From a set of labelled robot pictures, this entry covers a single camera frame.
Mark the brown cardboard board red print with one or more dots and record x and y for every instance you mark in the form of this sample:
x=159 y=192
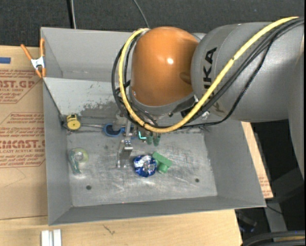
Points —
x=17 y=183

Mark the green plastic block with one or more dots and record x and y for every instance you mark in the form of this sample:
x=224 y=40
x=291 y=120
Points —
x=162 y=161

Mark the grey metal bin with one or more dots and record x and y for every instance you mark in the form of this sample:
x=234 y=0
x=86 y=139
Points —
x=132 y=188

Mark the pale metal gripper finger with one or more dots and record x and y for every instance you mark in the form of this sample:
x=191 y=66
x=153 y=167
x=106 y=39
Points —
x=119 y=160
x=127 y=152

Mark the yellow round tape measure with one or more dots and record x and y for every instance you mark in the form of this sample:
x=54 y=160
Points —
x=73 y=123

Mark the blue and white crumpled ball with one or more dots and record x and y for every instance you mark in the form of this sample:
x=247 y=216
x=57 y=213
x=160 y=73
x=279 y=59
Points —
x=143 y=166

